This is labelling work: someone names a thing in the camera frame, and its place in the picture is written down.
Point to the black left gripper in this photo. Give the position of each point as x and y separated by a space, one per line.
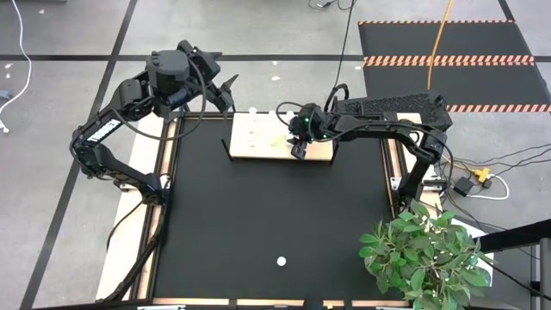
181 73

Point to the black metal table frame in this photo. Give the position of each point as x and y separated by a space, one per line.
174 148

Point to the teal pill bottle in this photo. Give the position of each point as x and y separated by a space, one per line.
289 115

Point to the grey metal post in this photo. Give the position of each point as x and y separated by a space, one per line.
544 275

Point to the black mat orange hazard stripes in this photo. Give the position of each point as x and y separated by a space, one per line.
452 82

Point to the black power brick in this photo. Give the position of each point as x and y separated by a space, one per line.
463 186

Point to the grey floor object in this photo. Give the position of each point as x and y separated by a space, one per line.
5 94

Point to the white bottle cap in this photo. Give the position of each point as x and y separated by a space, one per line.
281 261

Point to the silver mounting bracket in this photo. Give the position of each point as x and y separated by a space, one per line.
127 187
396 184

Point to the black perforated computer case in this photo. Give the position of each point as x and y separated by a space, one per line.
409 103

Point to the green pill bottle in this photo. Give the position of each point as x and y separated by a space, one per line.
282 140

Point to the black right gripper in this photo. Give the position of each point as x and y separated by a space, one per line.
316 125

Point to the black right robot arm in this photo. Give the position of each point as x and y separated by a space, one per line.
387 125

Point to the yellow power plug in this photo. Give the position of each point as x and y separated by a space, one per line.
482 174

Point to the green potted plant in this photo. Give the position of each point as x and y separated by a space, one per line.
422 258

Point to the wooden shelf black metal frame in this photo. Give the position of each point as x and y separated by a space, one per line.
262 148

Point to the black metal bar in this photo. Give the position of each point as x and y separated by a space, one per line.
516 236

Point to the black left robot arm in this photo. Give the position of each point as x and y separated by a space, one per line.
103 129

